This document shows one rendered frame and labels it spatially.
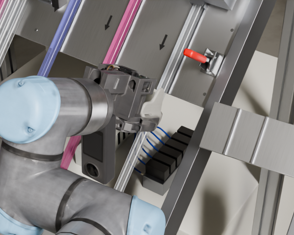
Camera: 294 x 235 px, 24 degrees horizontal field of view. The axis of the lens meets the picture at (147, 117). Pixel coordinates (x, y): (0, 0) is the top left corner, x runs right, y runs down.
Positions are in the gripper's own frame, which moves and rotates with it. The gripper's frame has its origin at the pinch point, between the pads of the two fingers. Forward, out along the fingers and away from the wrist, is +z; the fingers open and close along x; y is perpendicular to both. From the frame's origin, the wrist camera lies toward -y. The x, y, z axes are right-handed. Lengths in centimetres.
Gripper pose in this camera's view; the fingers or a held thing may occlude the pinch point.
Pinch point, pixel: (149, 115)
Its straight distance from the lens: 108.2
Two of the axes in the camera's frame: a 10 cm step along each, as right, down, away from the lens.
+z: 4.6, -0.4, 8.9
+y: 2.9, -9.4, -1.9
